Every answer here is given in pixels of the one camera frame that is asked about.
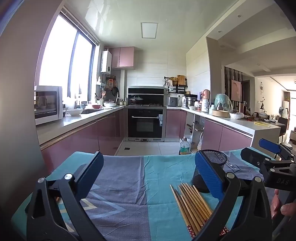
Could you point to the pink thermos jug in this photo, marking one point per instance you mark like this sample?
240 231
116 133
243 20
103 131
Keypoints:
206 94

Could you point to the round bamboo steamer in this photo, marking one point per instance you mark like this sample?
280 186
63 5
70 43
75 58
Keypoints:
221 113

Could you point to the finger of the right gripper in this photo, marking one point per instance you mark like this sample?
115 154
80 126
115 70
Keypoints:
257 159
270 146

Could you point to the black wall shelf rack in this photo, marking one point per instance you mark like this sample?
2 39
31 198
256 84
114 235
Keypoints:
177 85

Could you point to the right hand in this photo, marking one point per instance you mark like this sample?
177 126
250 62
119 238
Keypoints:
285 209

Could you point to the oil bottle on floor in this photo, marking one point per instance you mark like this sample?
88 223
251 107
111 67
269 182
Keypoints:
184 147

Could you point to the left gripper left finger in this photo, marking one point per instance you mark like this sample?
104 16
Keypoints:
55 212

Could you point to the white water heater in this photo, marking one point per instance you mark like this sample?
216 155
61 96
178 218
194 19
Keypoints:
106 61

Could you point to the ceiling light panel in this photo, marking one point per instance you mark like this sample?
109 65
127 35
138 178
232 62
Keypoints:
149 30

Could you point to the white microwave oven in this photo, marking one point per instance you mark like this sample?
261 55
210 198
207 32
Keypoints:
48 105

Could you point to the black mesh utensil holder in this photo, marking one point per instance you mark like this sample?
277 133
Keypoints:
209 175

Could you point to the teal covered appliance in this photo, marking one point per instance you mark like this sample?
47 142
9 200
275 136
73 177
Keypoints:
223 102

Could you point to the black built-in oven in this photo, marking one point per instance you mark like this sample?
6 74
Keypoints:
145 114

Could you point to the pink wall cabinet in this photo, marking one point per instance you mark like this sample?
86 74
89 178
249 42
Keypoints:
122 58

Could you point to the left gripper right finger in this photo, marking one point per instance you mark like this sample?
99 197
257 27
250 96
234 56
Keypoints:
253 220

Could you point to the white bowl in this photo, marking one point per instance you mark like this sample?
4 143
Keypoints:
74 112

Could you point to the wooden chopstick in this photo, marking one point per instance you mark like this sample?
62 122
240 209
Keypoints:
185 216
197 209
200 199
188 213
205 204
187 223
192 206

